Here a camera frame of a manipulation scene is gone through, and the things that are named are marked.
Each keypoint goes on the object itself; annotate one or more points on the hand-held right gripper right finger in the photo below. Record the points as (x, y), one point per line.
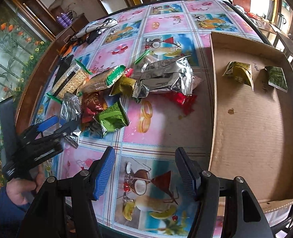
(186, 173)

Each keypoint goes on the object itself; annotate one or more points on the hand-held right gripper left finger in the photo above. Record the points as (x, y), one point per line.
(104, 173)

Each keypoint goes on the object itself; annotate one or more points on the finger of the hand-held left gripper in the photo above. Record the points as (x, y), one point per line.
(49, 124)
(67, 129)

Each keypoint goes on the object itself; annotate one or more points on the small silver foil packet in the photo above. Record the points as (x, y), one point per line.
(70, 106)

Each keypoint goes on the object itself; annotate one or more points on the dark red snack packet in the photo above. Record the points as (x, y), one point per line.
(92, 106)

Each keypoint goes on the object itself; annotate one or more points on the bright green snack packet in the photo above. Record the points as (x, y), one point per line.
(110, 119)

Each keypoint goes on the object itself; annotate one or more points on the green-ended cracker packet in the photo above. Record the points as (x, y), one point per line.
(111, 74)
(70, 79)

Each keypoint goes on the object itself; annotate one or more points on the cardboard box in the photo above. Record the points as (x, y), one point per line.
(248, 141)

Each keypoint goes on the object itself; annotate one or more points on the olive yellow snack packet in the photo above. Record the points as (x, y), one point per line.
(123, 85)

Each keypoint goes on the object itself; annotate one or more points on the red clear snack packet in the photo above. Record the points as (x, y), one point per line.
(183, 100)

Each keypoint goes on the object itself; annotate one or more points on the small red snack packet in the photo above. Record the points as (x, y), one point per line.
(129, 72)

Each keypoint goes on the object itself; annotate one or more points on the large silver foil packet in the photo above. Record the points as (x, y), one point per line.
(166, 75)

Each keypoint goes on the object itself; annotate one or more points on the person's left forearm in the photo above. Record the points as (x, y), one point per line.
(7, 215)

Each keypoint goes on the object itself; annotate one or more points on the person's left hand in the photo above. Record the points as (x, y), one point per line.
(20, 191)

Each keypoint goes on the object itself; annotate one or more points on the black chair back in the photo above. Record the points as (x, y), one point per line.
(7, 124)

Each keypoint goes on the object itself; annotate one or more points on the printed plastic tablecloth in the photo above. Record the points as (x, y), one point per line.
(161, 129)

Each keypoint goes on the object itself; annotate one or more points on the black flat case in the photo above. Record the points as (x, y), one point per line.
(65, 65)

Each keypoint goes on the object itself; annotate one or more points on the purple bottle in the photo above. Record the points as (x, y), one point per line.
(59, 21)
(69, 17)
(64, 19)

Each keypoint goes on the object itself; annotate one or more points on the black and white patterned cloth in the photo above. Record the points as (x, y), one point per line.
(99, 27)

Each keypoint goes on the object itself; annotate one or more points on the clear packet with green ends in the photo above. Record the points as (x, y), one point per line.
(149, 58)

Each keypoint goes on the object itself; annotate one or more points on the dark wooden sideboard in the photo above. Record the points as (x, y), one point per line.
(37, 12)

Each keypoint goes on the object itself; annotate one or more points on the yellow-green snack packet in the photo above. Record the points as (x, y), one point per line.
(238, 73)

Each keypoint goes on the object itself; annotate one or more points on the dark green snack packet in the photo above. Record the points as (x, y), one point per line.
(276, 79)

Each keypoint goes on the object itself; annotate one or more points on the wooden stool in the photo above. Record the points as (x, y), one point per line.
(288, 42)

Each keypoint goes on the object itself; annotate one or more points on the low wooden bench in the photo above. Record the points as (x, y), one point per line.
(263, 24)

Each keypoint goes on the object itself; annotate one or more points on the metal kettle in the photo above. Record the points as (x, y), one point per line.
(280, 19)

